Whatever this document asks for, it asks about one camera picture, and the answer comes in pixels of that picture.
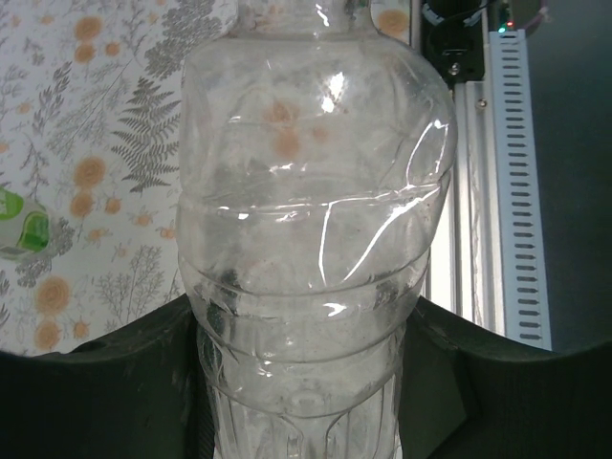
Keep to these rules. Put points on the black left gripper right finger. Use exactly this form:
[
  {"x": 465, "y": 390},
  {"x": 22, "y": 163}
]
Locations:
[{"x": 516, "y": 411}]

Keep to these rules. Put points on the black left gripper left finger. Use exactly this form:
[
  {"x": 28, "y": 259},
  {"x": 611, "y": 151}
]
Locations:
[{"x": 95, "y": 406}]

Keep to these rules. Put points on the green label soda water bottle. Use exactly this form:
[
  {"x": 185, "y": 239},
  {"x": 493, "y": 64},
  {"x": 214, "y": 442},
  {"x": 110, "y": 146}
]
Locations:
[{"x": 24, "y": 225}]

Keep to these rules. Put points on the clear unlabelled plastic bottle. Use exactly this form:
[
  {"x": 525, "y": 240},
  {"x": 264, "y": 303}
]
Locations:
[{"x": 306, "y": 239}]

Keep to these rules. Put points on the circuit board with LEDs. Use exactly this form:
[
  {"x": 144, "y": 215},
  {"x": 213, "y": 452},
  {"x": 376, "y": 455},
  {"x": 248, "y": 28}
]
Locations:
[{"x": 504, "y": 19}]

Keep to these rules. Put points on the aluminium extrusion rail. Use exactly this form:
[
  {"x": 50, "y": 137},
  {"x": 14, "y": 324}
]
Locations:
[{"x": 471, "y": 201}]

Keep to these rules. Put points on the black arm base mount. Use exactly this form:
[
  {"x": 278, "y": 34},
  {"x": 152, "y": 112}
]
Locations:
[{"x": 452, "y": 48}]

